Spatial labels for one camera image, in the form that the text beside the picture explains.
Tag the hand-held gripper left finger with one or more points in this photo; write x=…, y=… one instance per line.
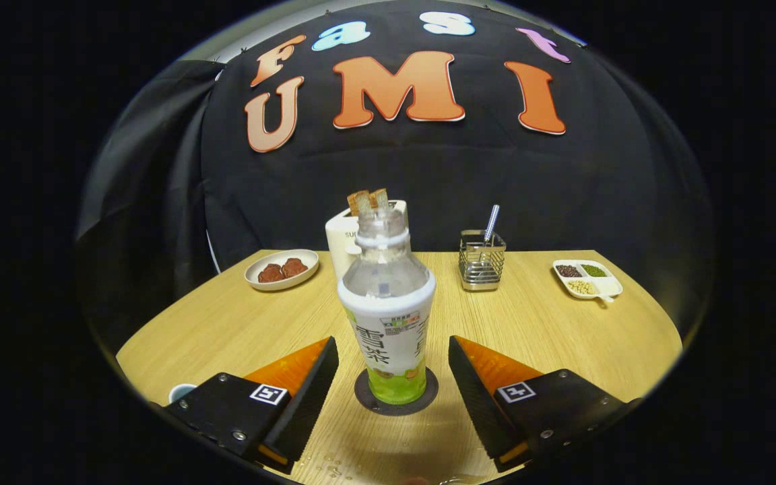
x=307, y=397

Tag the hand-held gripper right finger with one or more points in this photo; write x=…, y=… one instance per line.
x=479, y=397

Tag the dark round coaster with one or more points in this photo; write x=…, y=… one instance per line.
x=365, y=403

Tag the clear juice bottle white label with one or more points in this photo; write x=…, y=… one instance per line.
x=388, y=323

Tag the white cup blue inside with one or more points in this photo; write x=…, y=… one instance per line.
x=179, y=392

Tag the wooden table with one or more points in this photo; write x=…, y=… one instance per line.
x=529, y=337

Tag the small white plate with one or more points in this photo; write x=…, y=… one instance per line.
x=260, y=283

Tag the brown meat piece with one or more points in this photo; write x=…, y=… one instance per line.
x=294, y=267
x=271, y=273

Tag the white toaster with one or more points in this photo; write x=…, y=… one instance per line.
x=341, y=249

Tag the white divided dish with beans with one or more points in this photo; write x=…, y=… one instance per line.
x=603, y=286

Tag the metal spoon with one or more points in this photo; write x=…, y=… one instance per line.
x=492, y=222

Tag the toast slice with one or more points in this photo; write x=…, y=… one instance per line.
x=380, y=197
x=359, y=202

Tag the black backdrop cloth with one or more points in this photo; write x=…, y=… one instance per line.
x=563, y=188

